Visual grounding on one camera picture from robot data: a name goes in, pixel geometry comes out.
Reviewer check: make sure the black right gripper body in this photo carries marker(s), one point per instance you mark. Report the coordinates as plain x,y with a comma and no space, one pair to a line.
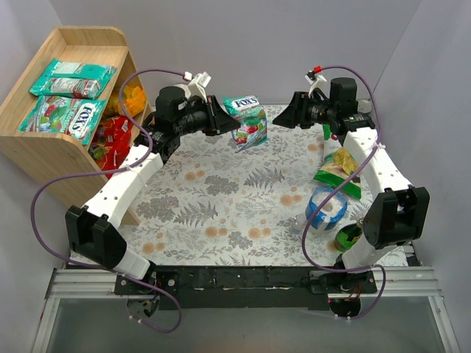
299,110

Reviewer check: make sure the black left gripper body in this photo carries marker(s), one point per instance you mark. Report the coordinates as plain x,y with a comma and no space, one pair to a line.
213,115

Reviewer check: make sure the Fox's mint blossom candy bag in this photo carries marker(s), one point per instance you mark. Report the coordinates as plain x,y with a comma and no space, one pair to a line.
251,115

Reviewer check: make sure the orange Lot 100 mango gummy bag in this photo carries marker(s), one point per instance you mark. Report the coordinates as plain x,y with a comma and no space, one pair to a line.
134,100

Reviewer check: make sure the red Lot 100 fruit gummy bag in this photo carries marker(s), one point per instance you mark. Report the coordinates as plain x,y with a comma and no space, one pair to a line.
110,131

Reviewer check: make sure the teal fox's bag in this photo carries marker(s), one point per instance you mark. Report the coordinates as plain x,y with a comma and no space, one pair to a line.
75,117
73,80

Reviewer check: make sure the teal Fox's bag back side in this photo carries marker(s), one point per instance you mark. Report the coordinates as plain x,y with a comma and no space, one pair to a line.
73,80

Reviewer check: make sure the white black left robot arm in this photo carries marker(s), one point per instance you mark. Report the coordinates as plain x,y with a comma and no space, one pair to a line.
93,228

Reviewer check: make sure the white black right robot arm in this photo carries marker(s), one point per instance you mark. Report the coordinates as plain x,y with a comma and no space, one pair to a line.
398,212

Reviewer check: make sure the wooden shelf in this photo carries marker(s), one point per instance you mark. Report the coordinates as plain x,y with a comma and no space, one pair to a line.
42,155

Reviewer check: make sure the tin can orange label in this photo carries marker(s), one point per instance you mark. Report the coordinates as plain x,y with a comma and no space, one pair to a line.
365,106

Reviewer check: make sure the floral patterned table mat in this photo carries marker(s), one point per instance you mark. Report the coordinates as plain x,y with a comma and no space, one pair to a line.
212,204

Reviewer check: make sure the small clear plastic bottle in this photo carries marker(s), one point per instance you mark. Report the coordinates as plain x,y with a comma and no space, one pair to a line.
298,223

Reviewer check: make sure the green glass bottle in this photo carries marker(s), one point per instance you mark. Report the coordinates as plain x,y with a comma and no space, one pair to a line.
348,235

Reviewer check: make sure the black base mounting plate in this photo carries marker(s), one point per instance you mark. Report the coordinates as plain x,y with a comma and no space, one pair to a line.
216,287

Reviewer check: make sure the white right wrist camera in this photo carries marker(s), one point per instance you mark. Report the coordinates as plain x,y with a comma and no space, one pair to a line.
315,78

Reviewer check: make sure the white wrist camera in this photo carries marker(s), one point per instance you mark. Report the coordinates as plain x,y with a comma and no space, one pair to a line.
196,85
315,78

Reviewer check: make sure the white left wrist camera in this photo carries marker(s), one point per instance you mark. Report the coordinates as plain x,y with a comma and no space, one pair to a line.
196,85

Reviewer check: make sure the aluminium frame rail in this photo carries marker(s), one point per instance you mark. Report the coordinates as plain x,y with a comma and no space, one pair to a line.
82,314

